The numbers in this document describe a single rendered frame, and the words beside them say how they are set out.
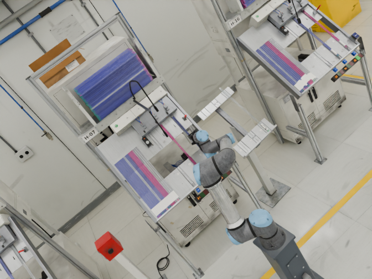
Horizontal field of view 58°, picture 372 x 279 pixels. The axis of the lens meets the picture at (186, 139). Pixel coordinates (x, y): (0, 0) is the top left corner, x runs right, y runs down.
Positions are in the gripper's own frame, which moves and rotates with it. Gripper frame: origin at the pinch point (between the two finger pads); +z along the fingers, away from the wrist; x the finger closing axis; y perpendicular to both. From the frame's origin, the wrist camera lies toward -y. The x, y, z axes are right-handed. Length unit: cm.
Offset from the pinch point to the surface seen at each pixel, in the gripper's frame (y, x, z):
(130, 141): 30.5, 36.4, 8.8
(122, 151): 28, 46, 8
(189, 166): -11.4, 15.3, -2.0
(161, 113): 31.5, 5.5, 2.8
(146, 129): 29.8, 21.9, 2.4
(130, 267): -43, 97, 19
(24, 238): 24, 135, 7
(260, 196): -79, -22, 43
